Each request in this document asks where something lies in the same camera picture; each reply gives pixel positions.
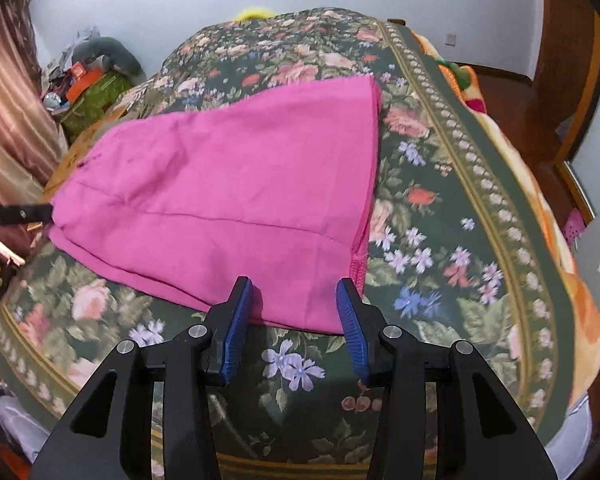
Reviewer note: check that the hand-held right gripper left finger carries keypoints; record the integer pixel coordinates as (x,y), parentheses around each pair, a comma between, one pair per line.
(236,321)

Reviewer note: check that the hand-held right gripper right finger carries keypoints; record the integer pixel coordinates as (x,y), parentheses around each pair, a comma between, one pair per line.
(351,321)

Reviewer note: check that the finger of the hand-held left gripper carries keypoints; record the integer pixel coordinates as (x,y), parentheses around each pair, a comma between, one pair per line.
(15,213)

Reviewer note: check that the pink pants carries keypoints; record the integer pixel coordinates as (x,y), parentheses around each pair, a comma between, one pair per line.
(220,185)

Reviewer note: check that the pink curtain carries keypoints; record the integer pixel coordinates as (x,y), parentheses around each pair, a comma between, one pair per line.
(15,95)

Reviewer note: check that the dark floral bedspread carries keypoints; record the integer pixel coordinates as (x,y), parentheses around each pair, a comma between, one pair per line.
(420,210)

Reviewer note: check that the green bag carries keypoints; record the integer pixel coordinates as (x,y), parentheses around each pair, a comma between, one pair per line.
(92,97)

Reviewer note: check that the orange box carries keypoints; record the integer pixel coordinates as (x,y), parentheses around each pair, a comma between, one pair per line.
(82,77)

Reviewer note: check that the orange floral blanket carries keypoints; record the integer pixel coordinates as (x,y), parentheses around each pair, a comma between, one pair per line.
(555,240)

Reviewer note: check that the pink slipper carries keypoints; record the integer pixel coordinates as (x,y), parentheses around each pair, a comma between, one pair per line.
(575,227)

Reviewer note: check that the yellow plush toy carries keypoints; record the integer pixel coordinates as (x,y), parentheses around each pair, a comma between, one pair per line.
(252,12)

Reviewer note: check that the wooden door frame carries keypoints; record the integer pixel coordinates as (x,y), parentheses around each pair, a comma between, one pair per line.
(577,125)

